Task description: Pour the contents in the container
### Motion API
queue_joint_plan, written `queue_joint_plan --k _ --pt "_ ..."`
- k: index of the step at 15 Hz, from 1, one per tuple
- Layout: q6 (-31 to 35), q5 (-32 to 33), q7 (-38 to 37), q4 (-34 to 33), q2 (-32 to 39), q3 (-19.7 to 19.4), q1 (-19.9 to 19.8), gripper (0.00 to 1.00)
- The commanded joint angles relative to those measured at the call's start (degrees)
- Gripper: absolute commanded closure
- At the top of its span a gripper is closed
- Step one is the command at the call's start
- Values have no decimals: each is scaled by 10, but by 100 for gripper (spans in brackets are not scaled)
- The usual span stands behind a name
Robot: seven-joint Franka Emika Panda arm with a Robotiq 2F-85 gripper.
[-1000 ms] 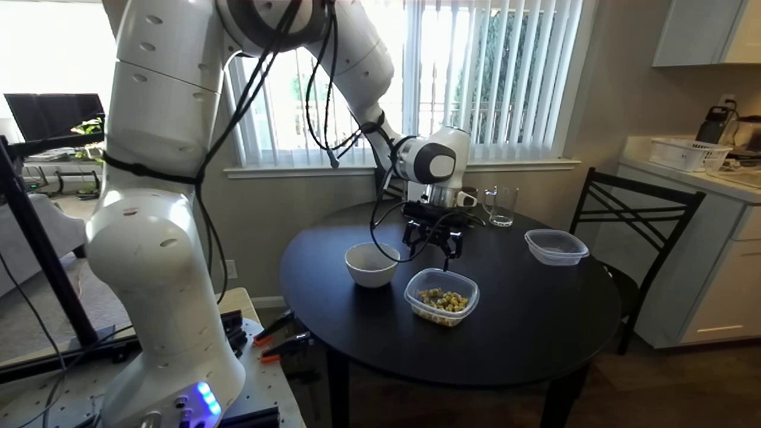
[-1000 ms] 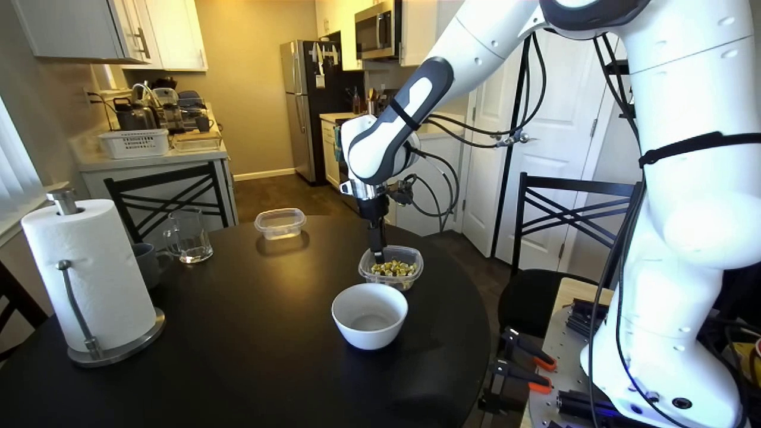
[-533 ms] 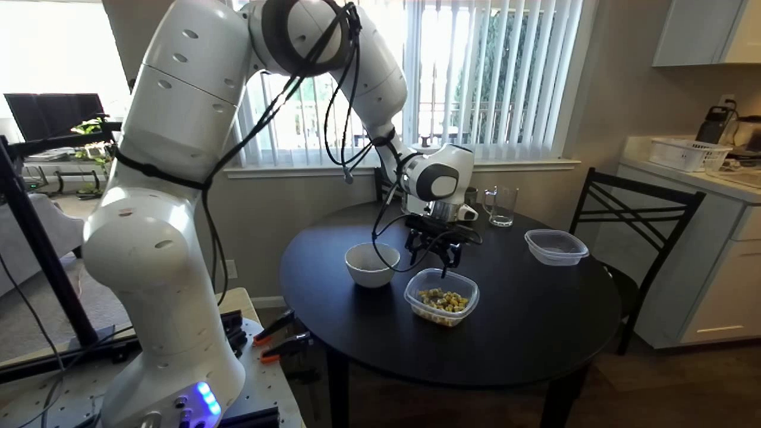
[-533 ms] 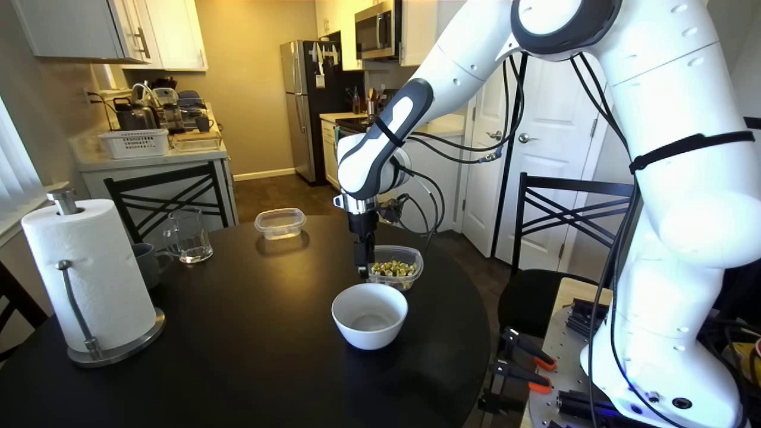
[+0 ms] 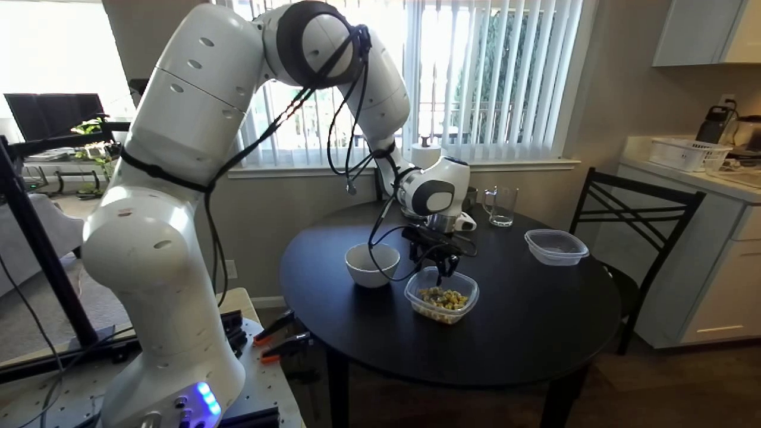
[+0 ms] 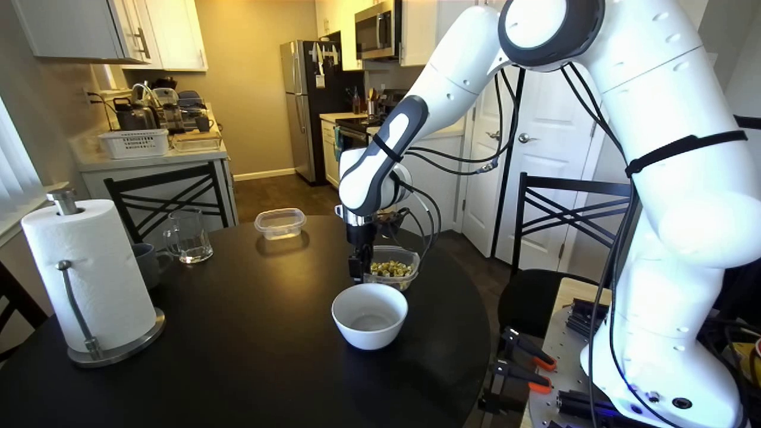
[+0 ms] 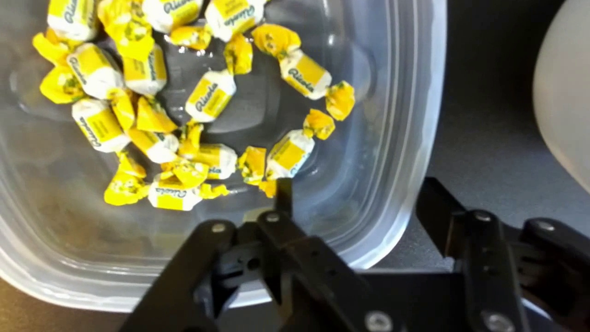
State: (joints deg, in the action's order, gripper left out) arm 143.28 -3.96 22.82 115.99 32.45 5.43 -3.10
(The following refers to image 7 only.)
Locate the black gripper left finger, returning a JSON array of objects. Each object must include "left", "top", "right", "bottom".
[{"left": 118, "top": 177, "right": 395, "bottom": 332}]

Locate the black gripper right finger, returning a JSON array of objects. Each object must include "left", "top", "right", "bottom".
[{"left": 417, "top": 175, "right": 590, "bottom": 332}]

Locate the clear plastic candy container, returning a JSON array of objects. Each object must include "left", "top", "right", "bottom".
[{"left": 0, "top": 0, "right": 450, "bottom": 314}]

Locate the white ceramic bowl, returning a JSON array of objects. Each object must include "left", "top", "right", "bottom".
[{"left": 531, "top": 0, "right": 590, "bottom": 195}]

